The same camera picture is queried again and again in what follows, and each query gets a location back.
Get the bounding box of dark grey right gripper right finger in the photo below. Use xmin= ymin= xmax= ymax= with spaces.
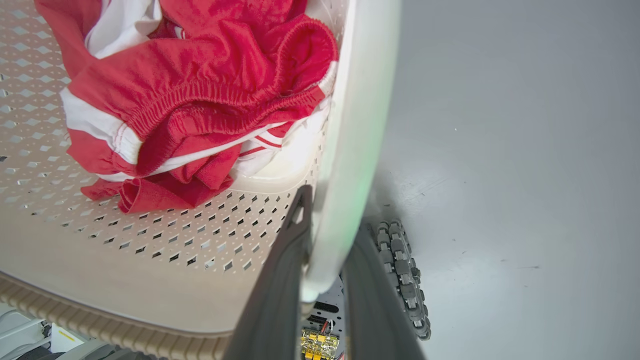
xmin=342 ymin=224 xmax=427 ymax=360

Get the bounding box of black omni wheel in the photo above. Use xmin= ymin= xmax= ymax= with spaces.
xmin=370 ymin=220 xmax=432 ymax=341

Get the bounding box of white robot body panel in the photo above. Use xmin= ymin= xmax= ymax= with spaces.
xmin=0 ymin=303 xmax=151 ymax=360

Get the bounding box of beige perforated plastic laundry basket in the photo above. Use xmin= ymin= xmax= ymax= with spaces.
xmin=0 ymin=0 xmax=402 ymax=360

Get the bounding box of red and white garment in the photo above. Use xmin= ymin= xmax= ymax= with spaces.
xmin=34 ymin=0 xmax=339 ymax=215

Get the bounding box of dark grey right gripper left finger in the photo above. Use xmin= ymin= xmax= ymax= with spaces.
xmin=222 ymin=184 xmax=314 ymax=360

